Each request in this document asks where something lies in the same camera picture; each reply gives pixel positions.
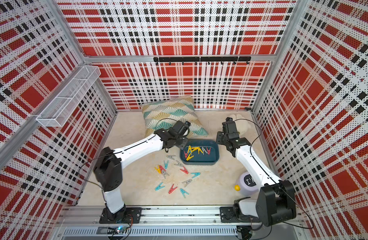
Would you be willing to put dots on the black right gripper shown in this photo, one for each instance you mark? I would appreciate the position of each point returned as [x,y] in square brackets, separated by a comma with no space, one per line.
[219,140]

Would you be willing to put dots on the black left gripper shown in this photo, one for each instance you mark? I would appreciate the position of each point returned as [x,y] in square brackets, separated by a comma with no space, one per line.
[184,141]

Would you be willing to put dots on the teal clothespin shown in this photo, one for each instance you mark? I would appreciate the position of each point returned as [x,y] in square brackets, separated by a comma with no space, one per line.
[184,192]
[194,175]
[166,164]
[160,186]

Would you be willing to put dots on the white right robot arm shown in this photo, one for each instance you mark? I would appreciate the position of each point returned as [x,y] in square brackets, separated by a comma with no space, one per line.
[276,199]

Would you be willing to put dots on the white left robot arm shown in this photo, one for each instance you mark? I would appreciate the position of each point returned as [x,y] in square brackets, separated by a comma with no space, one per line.
[109,166]

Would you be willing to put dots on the teal plastic storage box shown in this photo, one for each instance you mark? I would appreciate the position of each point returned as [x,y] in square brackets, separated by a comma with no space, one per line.
[202,159]

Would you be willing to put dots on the white plush teddy bear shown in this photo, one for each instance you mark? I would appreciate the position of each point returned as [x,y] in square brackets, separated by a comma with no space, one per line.
[242,124]

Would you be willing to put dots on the teal yellow patterned pillow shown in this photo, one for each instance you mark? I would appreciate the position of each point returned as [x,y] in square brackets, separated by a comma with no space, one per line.
[164,114]

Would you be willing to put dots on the green circuit board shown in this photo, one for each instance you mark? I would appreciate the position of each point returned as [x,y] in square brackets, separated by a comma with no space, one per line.
[116,230]

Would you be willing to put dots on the black wall hook rail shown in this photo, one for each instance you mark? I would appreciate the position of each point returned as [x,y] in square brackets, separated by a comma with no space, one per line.
[201,59]

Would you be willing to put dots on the white wire mesh shelf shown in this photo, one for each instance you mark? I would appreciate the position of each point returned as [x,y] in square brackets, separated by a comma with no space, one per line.
[59,110]

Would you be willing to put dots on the metal base rail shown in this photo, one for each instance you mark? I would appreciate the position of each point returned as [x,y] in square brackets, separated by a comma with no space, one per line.
[161,221]

